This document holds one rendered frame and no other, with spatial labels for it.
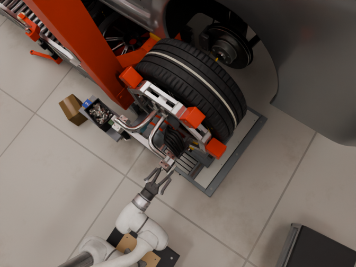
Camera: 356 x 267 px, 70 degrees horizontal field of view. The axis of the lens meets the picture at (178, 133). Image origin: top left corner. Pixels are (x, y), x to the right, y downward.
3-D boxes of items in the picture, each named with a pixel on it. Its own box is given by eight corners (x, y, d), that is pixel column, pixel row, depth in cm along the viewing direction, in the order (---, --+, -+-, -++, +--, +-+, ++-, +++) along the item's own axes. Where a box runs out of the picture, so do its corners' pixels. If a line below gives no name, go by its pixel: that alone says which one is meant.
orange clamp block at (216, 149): (213, 140, 142) (226, 149, 140) (204, 151, 141) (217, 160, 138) (213, 136, 136) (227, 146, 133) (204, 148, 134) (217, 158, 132)
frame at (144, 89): (212, 151, 164) (211, 123, 113) (206, 160, 163) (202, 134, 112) (150, 107, 180) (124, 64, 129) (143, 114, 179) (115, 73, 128)
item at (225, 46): (235, 71, 173) (260, 56, 142) (228, 79, 172) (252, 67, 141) (200, 38, 168) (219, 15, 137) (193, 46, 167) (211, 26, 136)
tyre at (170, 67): (223, 45, 105) (139, 30, 150) (188, 87, 101) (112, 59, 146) (260, 130, 152) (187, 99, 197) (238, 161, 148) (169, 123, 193)
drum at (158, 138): (184, 124, 151) (181, 115, 138) (162, 151, 148) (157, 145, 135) (166, 111, 155) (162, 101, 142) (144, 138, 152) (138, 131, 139)
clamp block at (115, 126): (131, 122, 143) (128, 118, 138) (120, 134, 142) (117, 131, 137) (124, 117, 145) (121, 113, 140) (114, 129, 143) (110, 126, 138)
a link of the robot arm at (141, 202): (147, 211, 138) (153, 202, 139) (142, 211, 130) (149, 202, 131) (134, 201, 141) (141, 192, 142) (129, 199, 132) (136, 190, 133)
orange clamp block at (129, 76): (143, 78, 131) (131, 65, 127) (134, 89, 130) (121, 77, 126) (139, 78, 138) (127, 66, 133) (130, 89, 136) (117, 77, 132)
